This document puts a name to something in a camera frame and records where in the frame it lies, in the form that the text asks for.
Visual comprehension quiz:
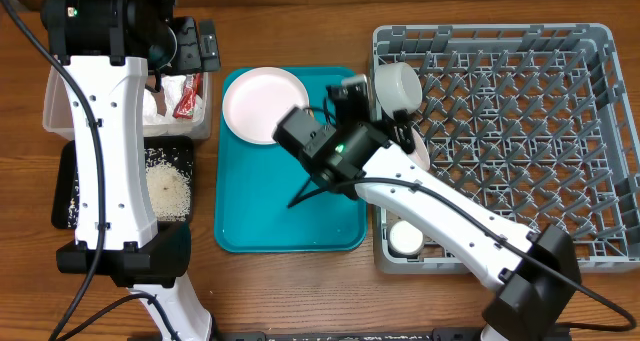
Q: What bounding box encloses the small white plate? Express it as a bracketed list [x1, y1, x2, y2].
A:
[409, 129, 431, 171]

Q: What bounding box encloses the grey bowl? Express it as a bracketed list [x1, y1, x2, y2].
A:
[374, 62, 422, 116]

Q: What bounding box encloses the red snack wrapper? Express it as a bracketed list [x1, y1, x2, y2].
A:
[173, 73, 202, 119]

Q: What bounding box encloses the white cup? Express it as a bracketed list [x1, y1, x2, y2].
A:
[387, 220, 424, 258]

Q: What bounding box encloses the pile of white rice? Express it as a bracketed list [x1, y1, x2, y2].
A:
[67, 148, 194, 228]

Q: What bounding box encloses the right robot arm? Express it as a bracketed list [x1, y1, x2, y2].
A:
[273, 86, 581, 340]

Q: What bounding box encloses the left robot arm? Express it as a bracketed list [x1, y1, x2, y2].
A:
[40, 0, 215, 340]

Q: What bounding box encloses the black food waste tray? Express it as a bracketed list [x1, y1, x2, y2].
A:
[51, 135, 196, 231]

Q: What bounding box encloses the grey dishwasher rack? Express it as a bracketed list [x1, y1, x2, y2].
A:
[371, 23, 639, 273]

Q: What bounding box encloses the clear plastic waste bin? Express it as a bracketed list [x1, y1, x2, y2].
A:
[42, 69, 213, 140]

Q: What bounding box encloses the large white plate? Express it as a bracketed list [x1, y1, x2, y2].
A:
[222, 67, 310, 145]

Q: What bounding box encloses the teal serving tray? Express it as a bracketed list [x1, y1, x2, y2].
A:
[214, 67, 367, 253]

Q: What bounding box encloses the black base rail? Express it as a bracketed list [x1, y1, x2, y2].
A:
[222, 327, 481, 341]

